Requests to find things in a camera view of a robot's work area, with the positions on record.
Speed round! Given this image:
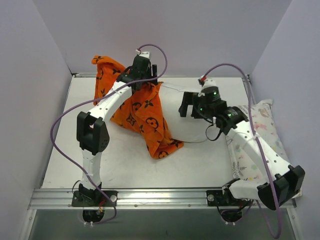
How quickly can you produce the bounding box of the orange black-patterned pillowcase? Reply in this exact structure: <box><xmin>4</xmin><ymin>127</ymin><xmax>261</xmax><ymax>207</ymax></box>
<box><xmin>91</xmin><ymin>55</ymin><xmax>184</xmax><ymax>159</ymax></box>

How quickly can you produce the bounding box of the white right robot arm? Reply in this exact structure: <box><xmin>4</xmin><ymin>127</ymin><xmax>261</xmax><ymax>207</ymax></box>
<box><xmin>178</xmin><ymin>86</ymin><xmax>306</xmax><ymax>211</ymax></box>

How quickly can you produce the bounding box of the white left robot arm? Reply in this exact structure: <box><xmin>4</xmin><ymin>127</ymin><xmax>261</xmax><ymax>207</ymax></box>
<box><xmin>76</xmin><ymin>51</ymin><xmax>157</xmax><ymax>206</ymax></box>

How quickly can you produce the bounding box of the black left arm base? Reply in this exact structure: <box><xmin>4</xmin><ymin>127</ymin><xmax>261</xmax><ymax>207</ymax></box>
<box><xmin>71</xmin><ymin>190</ymin><xmax>118</xmax><ymax>207</ymax></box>

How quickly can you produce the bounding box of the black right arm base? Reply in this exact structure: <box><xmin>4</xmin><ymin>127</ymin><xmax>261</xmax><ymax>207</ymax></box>
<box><xmin>206</xmin><ymin>188</ymin><xmax>250</xmax><ymax>208</ymax></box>

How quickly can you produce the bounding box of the white floral pillow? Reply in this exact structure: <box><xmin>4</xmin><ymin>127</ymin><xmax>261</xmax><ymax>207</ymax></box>
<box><xmin>226</xmin><ymin>98</ymin><xmax>303</xmax><ymax>200</ymax></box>

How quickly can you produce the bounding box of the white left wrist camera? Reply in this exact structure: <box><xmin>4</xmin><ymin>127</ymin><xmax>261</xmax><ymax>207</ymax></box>
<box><xmin>135</xmin><ymin>49</ymin><xmax>151</xmax><ymax>59</ymax></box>

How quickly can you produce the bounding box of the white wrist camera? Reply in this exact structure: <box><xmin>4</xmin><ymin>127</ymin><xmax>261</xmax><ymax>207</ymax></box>
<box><xmin>135</xmin><ymin>49</ymin><xmax>151</xmax><ymax>59</ymax></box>
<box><xmin>198</xmin><ymin>75</ymin><xmax>219</xmax><ymax>97</ymax></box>

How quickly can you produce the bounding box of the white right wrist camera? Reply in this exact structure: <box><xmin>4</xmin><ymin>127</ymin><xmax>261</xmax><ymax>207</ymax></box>
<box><xmin>198</xmin><ymin>75</ymin><xmax>219</xmax><ymax>97</ymax></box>

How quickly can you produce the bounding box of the aluminium back rail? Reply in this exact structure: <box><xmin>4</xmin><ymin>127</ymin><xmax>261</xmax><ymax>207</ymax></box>
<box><xmin>71</xmin><ymin>71</ymin><xmax>251</xmax><ymax>79</ymax></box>

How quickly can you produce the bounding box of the aluminium rail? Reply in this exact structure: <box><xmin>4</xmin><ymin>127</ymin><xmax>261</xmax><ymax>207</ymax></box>
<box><xmin>28</xmin><ymin>187</ymin><xmax>297</xmax><ymax>210</ymax></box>
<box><xmin>71</xmin><ymin>71</ymin><xmax>251</xmax><ymax>79</ymax></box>

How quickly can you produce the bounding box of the aluminium front rail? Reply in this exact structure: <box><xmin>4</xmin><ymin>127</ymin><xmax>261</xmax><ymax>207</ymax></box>
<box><xmin>28</xmin><ymin>187</ymin><xmax>297</xmax><ymax>210</ymax></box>

